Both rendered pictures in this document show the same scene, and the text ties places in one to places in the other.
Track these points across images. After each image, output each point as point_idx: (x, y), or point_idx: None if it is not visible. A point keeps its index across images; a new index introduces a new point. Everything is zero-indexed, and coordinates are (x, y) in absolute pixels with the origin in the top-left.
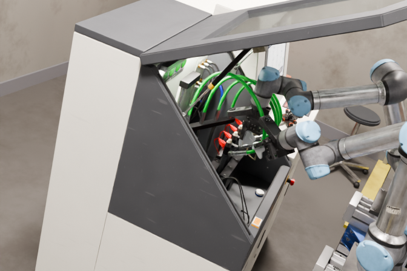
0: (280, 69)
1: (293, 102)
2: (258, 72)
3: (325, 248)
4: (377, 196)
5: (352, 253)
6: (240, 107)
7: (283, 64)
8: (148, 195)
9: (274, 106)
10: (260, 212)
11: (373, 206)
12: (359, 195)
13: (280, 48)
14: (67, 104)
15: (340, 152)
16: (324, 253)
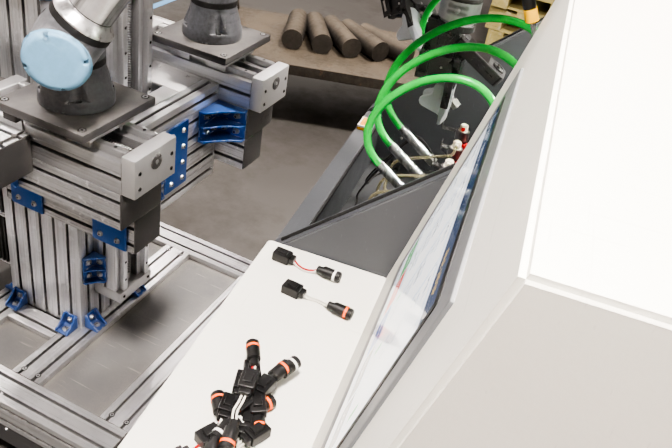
0: (352, 398)
1: None
2: (476, 132)
3: (267, 77)
4: (115, 116)
5: (240, 47)
6: (484, 57)
7: (333, 446)
8: None
9: (419, 37)
10: (358, 140)
11: (142, 100)
12: (134, 153)
13: (420, 281)
14: None
15: None
16: (270, 73)
